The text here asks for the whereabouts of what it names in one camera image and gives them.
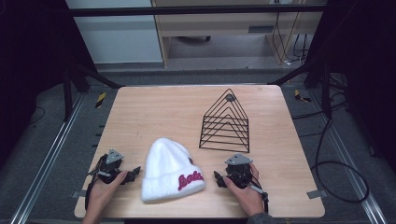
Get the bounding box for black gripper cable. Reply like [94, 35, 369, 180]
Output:
[84, 154, 107, 211]
[249, 175, 270, 215]

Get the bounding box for black metal stand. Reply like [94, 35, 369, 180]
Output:
[268, 60, 333, 119]
[61, 61, 123, 123]

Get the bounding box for white knit beanie hat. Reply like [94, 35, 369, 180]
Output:
[140, 137, 206, 204]

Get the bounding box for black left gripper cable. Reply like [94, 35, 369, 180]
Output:
[84, 154, 107, 211]

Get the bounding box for long black floor cable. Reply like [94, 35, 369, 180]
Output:
[291, 90, 371, 204]

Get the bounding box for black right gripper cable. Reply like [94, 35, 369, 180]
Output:
[249, 175, 270, 215]

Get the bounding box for yellow black striped tape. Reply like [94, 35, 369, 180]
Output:
[94, 91, 107, 109]
[293, 89, 313, 104]

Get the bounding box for person's left hand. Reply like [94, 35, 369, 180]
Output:
[81, 170, 129, 220]

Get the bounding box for person's right hand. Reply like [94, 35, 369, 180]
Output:
[222, 162, 266, 217]

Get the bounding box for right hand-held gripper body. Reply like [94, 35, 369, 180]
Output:
[224, 152, 254, 189]

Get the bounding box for white cabinet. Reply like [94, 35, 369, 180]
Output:
[65, 0, 163, 65]

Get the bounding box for black cables under desk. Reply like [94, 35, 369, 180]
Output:
[271, 11, 310, 65]

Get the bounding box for thin black floor cable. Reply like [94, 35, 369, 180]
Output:
[28, 105, 47, 126]

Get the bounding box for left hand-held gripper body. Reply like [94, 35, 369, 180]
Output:
[88, 148, 128, 185]

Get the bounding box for grey metal table bracket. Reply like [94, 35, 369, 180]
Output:
[305, 189, 329, 201]
[70, 189, 87, 200]

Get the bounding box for black wire triangular rack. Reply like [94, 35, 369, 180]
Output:
[198, 88, 251, 154]

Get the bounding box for light wooden desk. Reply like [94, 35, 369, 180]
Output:
[150, 0, 329, 68]

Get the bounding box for black horizontal frame bar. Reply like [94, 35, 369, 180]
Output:
[68, 5, 327, 18]

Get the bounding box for black curtain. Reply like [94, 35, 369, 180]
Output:
[306, 0, 396, 175]
[0, 0, 96, 171]

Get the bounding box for silver metal floor rail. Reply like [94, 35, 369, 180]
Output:
[310, 89, 389, 224]
[9, 92, 86, 224]

